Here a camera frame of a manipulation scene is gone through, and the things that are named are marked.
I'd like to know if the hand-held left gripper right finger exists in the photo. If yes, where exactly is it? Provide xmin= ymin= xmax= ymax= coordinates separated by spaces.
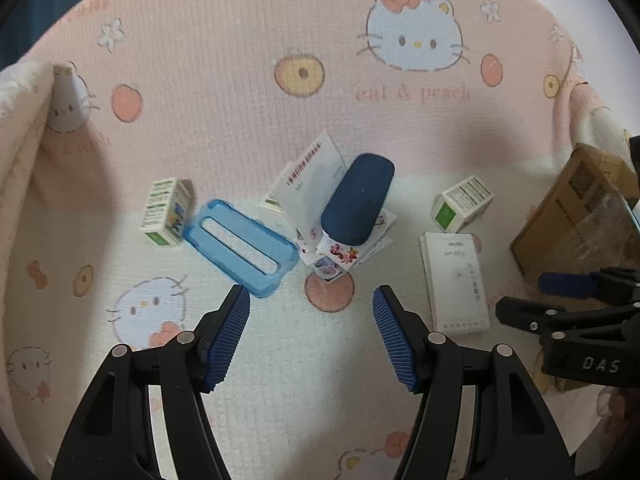
xmin=371 ymin=284 xmax=576 ymax=480

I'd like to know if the floral sticker sheet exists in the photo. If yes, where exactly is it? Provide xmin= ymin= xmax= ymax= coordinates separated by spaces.
xmin=320 ymin=207 xmax=398 ymax=275

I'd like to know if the brown cardboard box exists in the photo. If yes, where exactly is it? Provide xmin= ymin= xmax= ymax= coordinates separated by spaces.
xmin=510 ymin=142 xmax=640 ymax=393

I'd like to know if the anime print packet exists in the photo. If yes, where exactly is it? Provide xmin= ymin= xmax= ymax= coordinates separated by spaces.
xmin=312 ymin=255 xmax=346 ymax=282

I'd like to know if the pink cat printed blanket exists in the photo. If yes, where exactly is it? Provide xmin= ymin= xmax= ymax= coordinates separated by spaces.
xmin=0 ymin=0 xmax=640 ymax=480

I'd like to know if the white printed card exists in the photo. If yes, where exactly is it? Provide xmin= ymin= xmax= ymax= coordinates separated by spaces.
xmin=296 ymin=222 xmax=323 ymax=266

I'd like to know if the blue translucent plastic case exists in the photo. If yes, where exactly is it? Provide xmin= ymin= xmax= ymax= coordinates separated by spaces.
xmin=182 ymin=198 xmax=301 ymax=299

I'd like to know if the navy glasses case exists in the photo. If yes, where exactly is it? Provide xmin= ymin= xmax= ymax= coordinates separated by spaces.
xmin=320 ymin=154 xmax=396 ymax=247

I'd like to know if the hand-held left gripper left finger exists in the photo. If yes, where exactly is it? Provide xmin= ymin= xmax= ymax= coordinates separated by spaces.
xmin=51 ymin=284 xmax=252 ymax=480

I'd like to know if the white soft packet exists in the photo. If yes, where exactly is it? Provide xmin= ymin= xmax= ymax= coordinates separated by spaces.
xmin=277 ymin=131 xmax=351 ymax=248

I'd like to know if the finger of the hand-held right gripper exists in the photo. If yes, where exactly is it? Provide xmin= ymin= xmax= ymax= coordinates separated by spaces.
xmin=539 ymin=267 xmax=640 ymax=306
xmin=495 ymin=296 xmax=640 ymax=346

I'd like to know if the white green medicine box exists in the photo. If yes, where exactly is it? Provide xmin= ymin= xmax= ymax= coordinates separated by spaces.
xmin=431 ymin=176 xmax=496 ymax=234
xmin=259 ymin=161 xmax=297 ymax=213
xmin=139 ymin=177 xmax=197 ymax=247

